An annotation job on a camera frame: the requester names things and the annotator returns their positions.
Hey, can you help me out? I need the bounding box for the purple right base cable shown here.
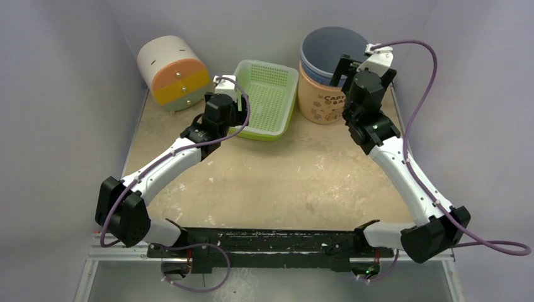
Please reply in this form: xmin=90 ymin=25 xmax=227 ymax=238
xmin=356 ymin=249 xmax=401 ymax=284

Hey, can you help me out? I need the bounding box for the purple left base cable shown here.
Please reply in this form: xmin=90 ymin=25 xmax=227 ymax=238
xmin=160 ymin=243 xmax=232 ymax=293

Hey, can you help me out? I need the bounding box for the white cylindrical drawer cabinet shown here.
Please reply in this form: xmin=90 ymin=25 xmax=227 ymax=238
xmin=137 ymin=35 xmax=212 ymax=111

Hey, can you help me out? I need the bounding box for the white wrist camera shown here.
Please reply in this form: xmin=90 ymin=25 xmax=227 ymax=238
xmin=213 ymin=75 xmax=237 ymax=99
xmin=356 ymin=43 xmax=394 ymax=77

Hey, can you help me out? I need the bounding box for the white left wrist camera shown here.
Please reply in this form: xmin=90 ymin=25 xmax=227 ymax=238
xmin=213 ymin=75 xmax=237 ymax=99

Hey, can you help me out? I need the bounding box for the aluminium frame rail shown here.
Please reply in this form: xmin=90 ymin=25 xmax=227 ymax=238
xmin=75 ymin=238 xmax=465 ymax=301

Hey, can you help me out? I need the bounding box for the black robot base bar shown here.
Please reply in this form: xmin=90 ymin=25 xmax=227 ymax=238
xmin=147 ymin=227 xmax=394 ymax=274

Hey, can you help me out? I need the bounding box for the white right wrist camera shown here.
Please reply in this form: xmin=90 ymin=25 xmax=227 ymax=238
xmin=356 ymin=43 xmax=394 ymax=77

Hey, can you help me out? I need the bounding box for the orange capybara bucket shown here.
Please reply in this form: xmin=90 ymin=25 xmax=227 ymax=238
xmin=297 ymin=62 xmax=346 ymax=125

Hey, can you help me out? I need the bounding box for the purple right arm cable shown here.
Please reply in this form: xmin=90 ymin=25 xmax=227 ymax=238
xmin=371 ymin=39 xmax=532 ymax=257

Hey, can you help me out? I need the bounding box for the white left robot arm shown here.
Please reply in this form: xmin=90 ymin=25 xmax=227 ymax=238
xmin=95 ymin=92 xmax=251 ymax=257

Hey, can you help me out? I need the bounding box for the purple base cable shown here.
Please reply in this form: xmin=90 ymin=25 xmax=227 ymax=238
xmin=160 ymin=243 xmax=232 ymax=293
xmin=356 ymin=249 xmax=401 ymax=284

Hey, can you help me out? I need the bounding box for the green plastic basket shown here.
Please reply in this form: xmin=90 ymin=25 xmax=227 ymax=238
xmin=234 ymin=60 xmax=299 ymax=142

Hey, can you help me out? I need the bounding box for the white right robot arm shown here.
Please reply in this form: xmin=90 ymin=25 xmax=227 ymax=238
xmin=330 ymin=55 xmax=471 ymax=264

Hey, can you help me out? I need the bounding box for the grey plastic bucket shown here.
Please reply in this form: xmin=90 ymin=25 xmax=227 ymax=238
xmin=300 ymin=26 xmax=368 ymax=86

